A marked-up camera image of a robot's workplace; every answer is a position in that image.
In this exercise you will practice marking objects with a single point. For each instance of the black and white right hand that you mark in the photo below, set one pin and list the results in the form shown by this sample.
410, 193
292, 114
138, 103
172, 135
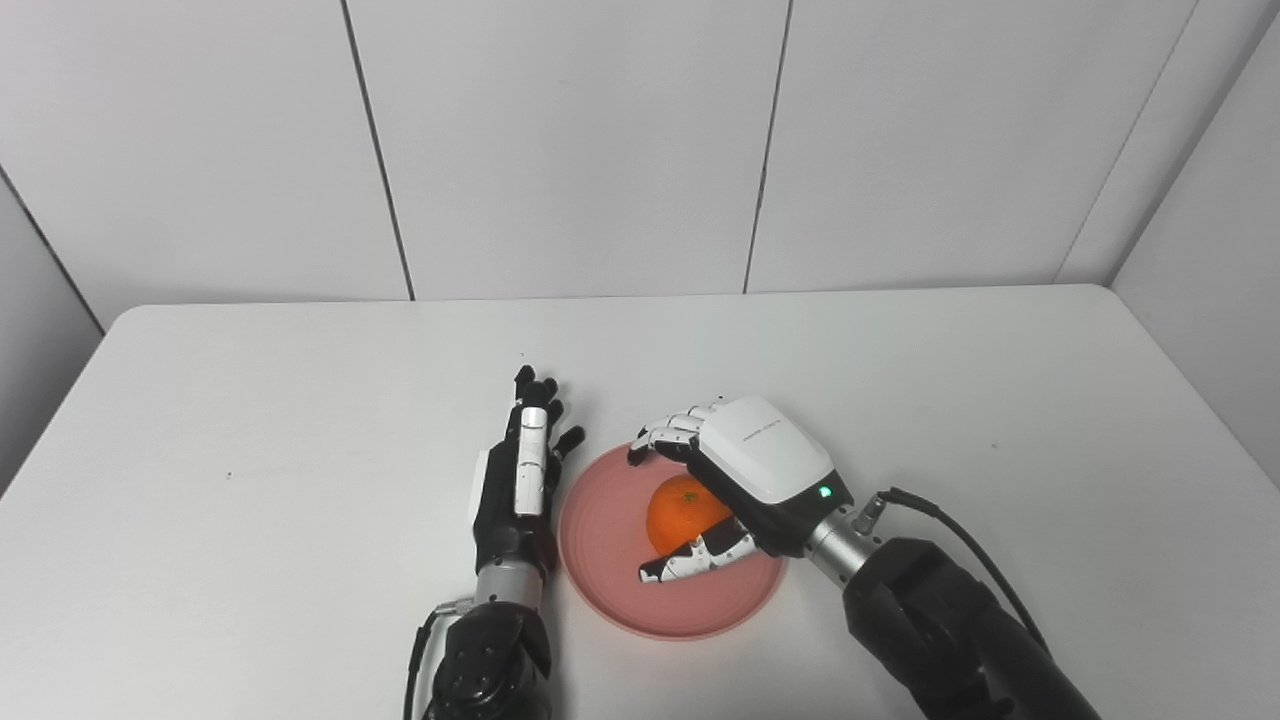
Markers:
765, 455

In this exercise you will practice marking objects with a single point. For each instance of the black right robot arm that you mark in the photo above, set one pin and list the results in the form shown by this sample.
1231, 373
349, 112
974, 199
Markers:
940, 630

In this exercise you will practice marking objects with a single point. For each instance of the orange fruit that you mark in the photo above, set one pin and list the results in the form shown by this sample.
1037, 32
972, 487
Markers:
680, 515

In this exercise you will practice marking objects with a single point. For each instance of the pink round plate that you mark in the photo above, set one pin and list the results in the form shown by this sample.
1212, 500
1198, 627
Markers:
610, 560

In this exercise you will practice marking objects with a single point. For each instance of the black and white left hand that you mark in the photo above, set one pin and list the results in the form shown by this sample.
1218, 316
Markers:
505, 510

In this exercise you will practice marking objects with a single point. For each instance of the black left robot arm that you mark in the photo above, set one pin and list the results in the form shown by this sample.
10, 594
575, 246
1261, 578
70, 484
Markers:
490, 660

